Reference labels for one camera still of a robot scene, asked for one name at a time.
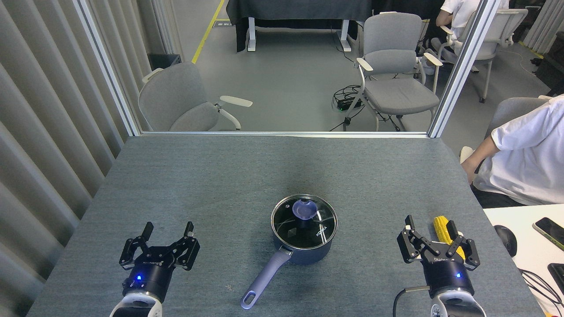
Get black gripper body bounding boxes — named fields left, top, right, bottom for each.
left=122, top=254, right=175, bottom=302
left=421, top=257, right=476, bottom=299

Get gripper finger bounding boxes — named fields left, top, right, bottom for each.
left=443, top=220, right=481, bottom=270
left=397, top=215, right=436, bottom=265
left=165, top=221, right=200, bottom=271
left=119, top=221, right=155, bottom=270

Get yellow corn cob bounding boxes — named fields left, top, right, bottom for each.
left=433, top=215, right=466, bottom=260

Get glass lid with blue knob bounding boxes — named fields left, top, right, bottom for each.
left=271, top=194, right=338, bottom=250

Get person's right hand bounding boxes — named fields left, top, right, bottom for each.
left=460, top=156, right=483, bottom=184

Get black computer mouse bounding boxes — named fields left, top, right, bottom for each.
left=493, top=225, right=518, bottom=258

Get white side table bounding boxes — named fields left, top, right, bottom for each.
left=483, top=203, right=564, bottom=317

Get smartphone with green case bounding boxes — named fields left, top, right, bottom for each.
left=532, top=217, right=564, bottom=252

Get black flat device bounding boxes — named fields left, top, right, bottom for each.
left=548, top=263, right=564, bottom=296

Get person in white shirt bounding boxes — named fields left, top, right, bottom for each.
left=460, top=94, right=564, bottom=208

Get grey office chair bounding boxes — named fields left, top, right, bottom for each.
left=343, top=12, right=443, bottom=132
left=138, top=62, right=253, bottom=132

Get black floor bin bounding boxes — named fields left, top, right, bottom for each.
left=147, top=53, right=182, bottom=71

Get white-framed mesh office chair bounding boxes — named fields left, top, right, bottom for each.
left=434, top=9, right=529, bottom=104

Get seated person at desk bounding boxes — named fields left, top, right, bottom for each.
left=421, top=0, right=512, bottom=75

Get desk with black cloth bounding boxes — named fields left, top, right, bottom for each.
left=226, top=0, right=445, bottom=53

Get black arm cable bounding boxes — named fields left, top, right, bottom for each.
left=392, top=285, right=430, bottom=317

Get black cables on white table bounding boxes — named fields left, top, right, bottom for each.
left=519, top=269, right=564, bottom=310

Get blue saucepan with long handle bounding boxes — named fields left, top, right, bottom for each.
left=240, top=194, right=338, bottom=310

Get silver table edge rail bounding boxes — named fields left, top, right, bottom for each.
left=140, top=130, right=430, bottom=139

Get coiled black floor cables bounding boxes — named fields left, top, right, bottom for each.
left=330, top=84, right=402, bottom=132

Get silver aluminium post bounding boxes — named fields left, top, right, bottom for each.
left=427, top=0, right=503, bottom=139
left=73, top=0, right=142, bottom=136

